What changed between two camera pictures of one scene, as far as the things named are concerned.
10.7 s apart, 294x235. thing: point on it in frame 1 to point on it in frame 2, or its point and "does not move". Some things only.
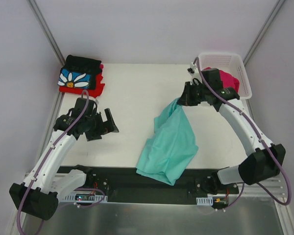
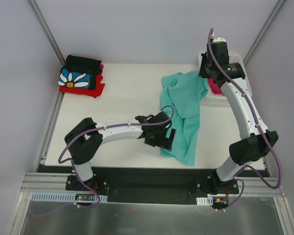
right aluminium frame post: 268,22 does not move
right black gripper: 187,93 to 204,65
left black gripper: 99,126 to 168,139
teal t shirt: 171,147 to 183,92
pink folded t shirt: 101,66 does not move
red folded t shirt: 94,92 does not move
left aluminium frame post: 47,30 does not move
